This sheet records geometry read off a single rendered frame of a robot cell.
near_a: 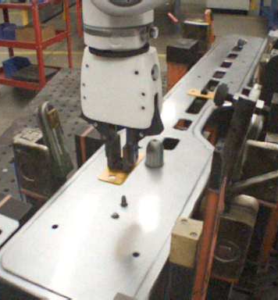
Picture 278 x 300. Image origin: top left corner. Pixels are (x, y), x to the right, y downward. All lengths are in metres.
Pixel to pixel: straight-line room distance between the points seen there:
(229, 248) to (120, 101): 0.25
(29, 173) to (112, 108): 0.30
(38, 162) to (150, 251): 0.28
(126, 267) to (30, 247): 0.14
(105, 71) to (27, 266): 0.27
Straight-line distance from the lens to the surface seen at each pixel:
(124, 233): 0.54
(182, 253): 0.47
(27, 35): 3.24
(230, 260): 0.56
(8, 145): 1.41
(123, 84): 0.46
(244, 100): 0.43
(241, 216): 0.51
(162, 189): 0.62
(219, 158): 0.35
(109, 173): 0.53
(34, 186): 0.74
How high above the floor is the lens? 1.38
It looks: 32 degrees down
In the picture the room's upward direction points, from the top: straight up
